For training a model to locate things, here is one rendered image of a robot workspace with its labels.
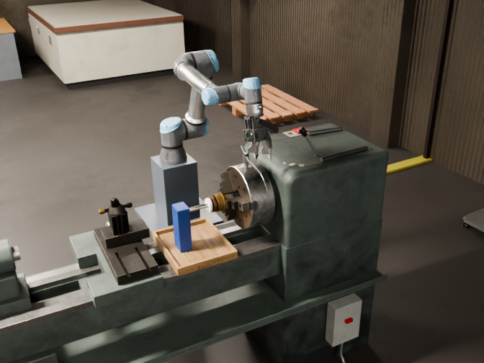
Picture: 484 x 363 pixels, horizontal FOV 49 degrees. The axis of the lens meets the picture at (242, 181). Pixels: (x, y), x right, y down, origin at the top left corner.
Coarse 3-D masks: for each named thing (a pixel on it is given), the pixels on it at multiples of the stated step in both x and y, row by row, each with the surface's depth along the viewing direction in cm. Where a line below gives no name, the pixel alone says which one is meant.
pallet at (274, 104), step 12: (264, 96) 727; (288, 96) 724; (240, 108) 680; (264, 108) 678; (276, 108) 678; (288, 108) 677; (300, 108) 684; (312, 108) 676; (276, 120) 663; (288, 120) 672
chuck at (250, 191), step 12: (240, 168) 252; (252, 168) 253; (240, 180) 251; (252, 180) 247; (240, 192) 254; (252, 192) 245; (264, 192) 248; (264, 204) 248; (240, 216) 260; (252, 216) 248; (264, 216) 252
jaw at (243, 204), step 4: (240, 196) 255; (228, 200) 251; (232, 200) 250; (236, 200) 250; (240, 200) 249; (244, 200) 249; (228, 204) 250; (232, 204) 250; (236, 204) 249; (240, 204) 247; (244, 204) 246; (248, 204) 247; (252, 204) 246; (256, 204) 247; (228, 208) 251; (236, 208) 250; (240, 208) 248; (244, 208) 246; (248, 208) 247; (252, 208) 246; (256, 208) 248
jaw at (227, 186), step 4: (224, 172) 258; (228, 172) 259; (224, 176) 257; (228, 176) 258; (224, 180) 258; (228, 180) 258; (232, 180) 258; (220, 184) 258; (224, 184) 256; (228, 184) 257; (232, 184) 258; (220, 188) 255; (224, 188) 256; (228, 188) 257; (232, 188) 257; (224, 192) 255; (228, 192) 256; (232, 192) 259
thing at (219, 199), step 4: (220, 192) 254; (212, 196) 255; (216, 196) 252; (220, 196) 252; (224, 196) 254; (212, 200) 250; (216, 200) 251; (220, 200) 251; (224, 200) 251; (212, 204) 250; (216, 204) 250; (220, 204) 251; (224, 204) 252; (212, 208) 251; (216, 208) 251; (220, 208) 252; (224, 208) 253
